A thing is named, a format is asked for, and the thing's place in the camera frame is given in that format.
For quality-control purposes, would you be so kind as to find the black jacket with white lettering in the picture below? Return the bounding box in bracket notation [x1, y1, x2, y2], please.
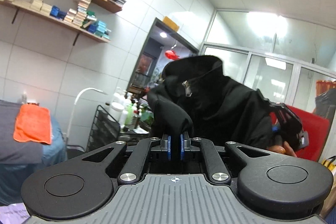
[147, 55, 273, 149]

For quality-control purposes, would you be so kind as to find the person's right hand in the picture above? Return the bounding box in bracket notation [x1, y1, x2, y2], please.
[267, 141, 297, 157]

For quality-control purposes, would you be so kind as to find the red chair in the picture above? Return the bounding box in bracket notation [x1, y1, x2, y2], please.
[271, 105, 330, 161]

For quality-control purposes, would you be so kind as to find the red fish ornament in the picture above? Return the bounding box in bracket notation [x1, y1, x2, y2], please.
[165, 50, 180, 60]

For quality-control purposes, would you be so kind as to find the white floor lamp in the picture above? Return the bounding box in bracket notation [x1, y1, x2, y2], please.
[65, 86, 109, 147]

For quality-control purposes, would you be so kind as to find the orange towel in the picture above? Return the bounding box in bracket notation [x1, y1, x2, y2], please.
[13, 104, 52, 145]

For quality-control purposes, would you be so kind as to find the purple floral bed sheet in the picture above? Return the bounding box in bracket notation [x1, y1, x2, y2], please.
[0, 203, 30, 224]

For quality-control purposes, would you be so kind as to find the black wire rack trolley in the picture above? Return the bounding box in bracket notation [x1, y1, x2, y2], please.
[85, 104, 152, 152]

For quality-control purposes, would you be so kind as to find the lower wooden wall shelf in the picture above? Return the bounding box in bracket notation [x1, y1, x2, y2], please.
[1, 0, 110, 46]

